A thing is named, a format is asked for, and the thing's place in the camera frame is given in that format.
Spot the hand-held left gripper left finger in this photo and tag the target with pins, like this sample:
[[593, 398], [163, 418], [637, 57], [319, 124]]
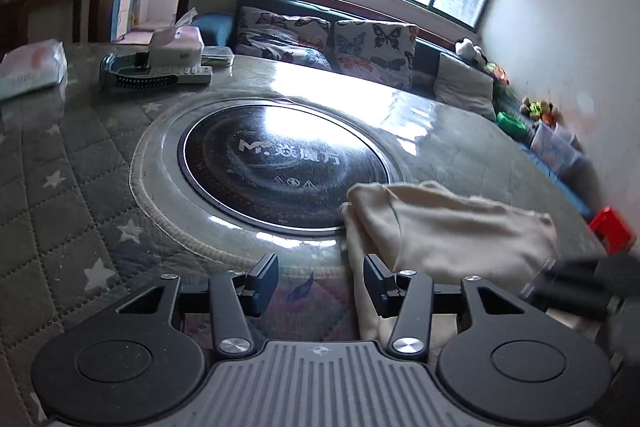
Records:
[[265, 287]]

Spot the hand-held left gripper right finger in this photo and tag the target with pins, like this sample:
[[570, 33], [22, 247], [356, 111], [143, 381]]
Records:
[[376, 288]]

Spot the cream sweatshirt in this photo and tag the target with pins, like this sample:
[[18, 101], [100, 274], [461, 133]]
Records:
[[450, 232]]

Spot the red box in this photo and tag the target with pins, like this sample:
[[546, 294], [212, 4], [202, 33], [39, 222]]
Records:
[[612, 229]]

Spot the round black induction cooktop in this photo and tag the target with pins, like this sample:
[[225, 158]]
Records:
[[280, 167]]

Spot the clear plastic bin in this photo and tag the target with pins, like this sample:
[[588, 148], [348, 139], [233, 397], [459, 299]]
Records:
[[555, 149]]

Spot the pile of colourful toys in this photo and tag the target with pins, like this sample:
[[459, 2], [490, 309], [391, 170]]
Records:
[[530, 107]]

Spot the grey pillow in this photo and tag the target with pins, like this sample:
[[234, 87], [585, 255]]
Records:
[[465, 84]]

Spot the white remote control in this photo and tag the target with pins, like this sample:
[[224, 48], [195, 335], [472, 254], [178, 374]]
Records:
[[196, 74]]

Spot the butterfly print cushion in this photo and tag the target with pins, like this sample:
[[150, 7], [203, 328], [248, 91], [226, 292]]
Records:
[[375, 54], [285, 37]]

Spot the dark sofa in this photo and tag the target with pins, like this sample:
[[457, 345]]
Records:
[[427, 59]]

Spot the flat green box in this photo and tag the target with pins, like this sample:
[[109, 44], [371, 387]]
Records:
[[218, 56]]

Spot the black and teal handheld device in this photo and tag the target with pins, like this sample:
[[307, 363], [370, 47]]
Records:
[[135, 79]]

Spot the black and white plush toy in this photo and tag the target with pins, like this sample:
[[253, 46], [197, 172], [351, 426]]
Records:
[[471, 51]]

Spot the white and pink tissue box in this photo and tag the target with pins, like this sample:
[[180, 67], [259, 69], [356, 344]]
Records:
[[175, 47]]

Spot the blue pillow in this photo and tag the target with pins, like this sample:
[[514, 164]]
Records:
[[215, 32]]

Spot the blue and white cardboard box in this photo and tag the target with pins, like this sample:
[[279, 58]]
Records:
[[127, 9]]

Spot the pink and white plastic package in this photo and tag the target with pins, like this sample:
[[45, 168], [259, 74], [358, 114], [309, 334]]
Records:
[[32, 67]]

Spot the dark wooden side cabinet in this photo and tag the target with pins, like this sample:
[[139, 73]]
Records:
[[45, 14]]

